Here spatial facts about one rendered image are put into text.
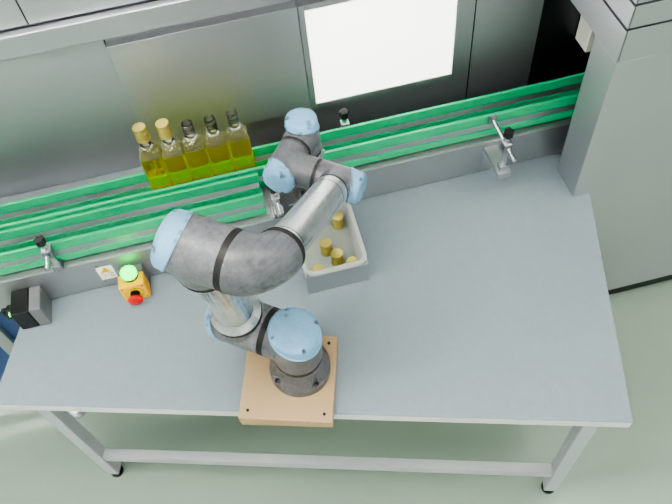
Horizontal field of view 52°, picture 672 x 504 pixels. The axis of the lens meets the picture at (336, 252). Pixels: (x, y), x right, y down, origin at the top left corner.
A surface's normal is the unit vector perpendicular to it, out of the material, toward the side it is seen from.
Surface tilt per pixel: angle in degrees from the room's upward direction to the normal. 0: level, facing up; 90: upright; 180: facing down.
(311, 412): 5
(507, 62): 90
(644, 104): 90
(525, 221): 0
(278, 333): 12
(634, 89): 90
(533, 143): 90
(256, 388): 5
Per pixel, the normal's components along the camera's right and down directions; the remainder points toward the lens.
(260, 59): 0.23, 0.79
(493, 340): -0.07, -0.57
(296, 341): 0.11, -0.47
